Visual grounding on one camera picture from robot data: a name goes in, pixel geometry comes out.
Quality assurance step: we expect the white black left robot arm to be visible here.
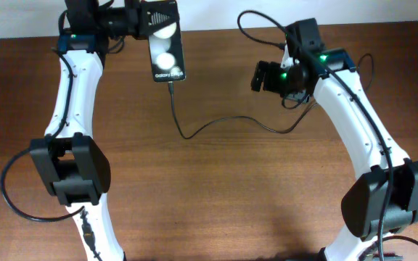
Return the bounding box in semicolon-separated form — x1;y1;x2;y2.
29;1;186;261

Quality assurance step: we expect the black charger cable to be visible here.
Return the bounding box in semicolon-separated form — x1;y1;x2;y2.
167;53;374;141

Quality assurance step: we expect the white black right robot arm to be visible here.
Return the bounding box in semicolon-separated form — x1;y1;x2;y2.
251;49;418;260

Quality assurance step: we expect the black smartphone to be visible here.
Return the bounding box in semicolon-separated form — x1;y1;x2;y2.
148;22;186;83

